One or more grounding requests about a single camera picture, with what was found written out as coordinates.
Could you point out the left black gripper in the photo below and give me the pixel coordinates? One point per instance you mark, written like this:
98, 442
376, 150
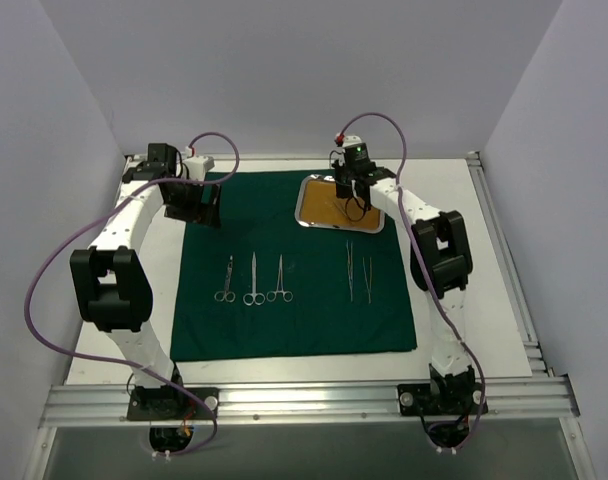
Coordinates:
192, 206

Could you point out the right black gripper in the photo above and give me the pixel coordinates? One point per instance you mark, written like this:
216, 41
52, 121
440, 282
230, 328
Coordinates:
347, 185

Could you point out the silver forceps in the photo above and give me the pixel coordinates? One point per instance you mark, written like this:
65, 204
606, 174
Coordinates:
342, 210
368, 276
350, 274

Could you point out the metal tray yellow liner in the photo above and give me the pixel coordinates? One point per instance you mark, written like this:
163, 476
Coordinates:
314, 208

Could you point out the silver surgical scissors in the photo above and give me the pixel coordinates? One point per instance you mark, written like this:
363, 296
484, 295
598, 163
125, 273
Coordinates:
225, 294

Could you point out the green surgical cloth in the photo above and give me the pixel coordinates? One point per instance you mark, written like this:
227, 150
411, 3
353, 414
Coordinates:
257, 216

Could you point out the silver needle holder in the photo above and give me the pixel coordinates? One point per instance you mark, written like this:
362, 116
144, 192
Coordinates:
279, 291

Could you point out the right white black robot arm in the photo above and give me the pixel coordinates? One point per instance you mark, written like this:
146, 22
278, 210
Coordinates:
440, 262

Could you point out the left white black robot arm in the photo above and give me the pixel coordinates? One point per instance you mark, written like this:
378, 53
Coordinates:
111, 286

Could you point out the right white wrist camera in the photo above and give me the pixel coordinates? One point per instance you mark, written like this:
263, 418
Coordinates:
350, 148

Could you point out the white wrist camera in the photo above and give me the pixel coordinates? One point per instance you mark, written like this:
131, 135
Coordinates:
198, 166
350, 148

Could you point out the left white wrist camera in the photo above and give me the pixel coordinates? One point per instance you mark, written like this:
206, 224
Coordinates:
198, 166

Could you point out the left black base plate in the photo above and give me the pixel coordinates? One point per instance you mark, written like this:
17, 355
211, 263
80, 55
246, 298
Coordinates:
163, 404

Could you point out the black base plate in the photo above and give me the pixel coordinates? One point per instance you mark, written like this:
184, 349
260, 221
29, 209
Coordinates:
420, 399
163, 404

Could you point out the front aluminium rail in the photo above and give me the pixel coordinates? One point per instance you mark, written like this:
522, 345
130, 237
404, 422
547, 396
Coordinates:
314, 403

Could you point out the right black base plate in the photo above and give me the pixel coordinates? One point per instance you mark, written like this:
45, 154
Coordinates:
420, 399

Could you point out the right aluminium rail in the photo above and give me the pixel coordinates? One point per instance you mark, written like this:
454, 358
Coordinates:
521, 312

